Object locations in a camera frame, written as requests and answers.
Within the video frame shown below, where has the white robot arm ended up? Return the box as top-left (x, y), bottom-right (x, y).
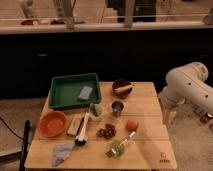
top-left (158, 62), bottom-right (213, 125)

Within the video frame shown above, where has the dark brown bowl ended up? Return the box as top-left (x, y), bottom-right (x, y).
top-left (112, 79), bottom-right (134, 99)

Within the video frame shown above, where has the red bowl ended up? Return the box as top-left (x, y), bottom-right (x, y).
top-left (38, 111), bottom-right (67, 137)

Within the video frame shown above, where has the metal cup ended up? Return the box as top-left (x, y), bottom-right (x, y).
top-left (111, 101), bottom-right (124, 117)

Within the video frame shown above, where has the white cup with lime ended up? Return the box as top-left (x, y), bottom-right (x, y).
top-left (89, 103), bottom-right (103, 121)

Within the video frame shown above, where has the green plastic tray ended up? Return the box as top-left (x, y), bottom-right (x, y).
top-left (48, 73), bottom-right (101, 110)

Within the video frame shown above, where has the bunch of red grapes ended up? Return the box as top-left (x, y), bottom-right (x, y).
top-left (96, 124), bottom-right (116, 139)

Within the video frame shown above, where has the wooden block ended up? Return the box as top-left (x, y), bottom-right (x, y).
top-left (67, 115), bottom-right (83, 137)

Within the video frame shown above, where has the white spoon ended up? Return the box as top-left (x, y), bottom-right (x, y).
top-left (119, 131), bottom-right (136, 146)

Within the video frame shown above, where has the green glass dish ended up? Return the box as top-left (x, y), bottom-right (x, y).
top-left (106, 140), bottom-right (125, 158)

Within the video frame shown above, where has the grey cloth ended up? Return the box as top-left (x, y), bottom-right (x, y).
top-left (52, 141), bottom-right (75, 167)

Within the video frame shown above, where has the black chair frame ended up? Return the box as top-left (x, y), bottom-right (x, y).
top-left (19, 120), bottom-right (31, 171)

